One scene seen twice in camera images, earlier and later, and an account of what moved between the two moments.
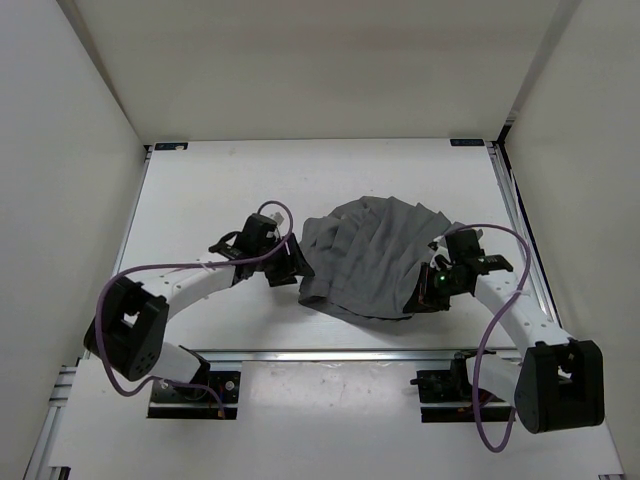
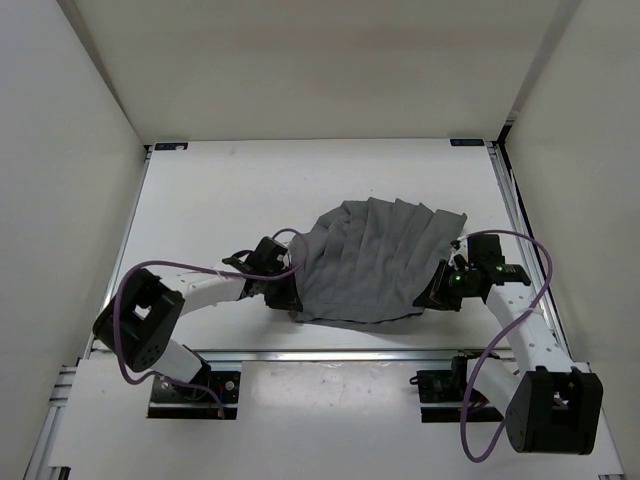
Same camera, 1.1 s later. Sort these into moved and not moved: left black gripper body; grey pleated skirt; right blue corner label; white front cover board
Moved: left black gripper body
Not moved: grey pleated skirt; white front cover board; right blue corner label
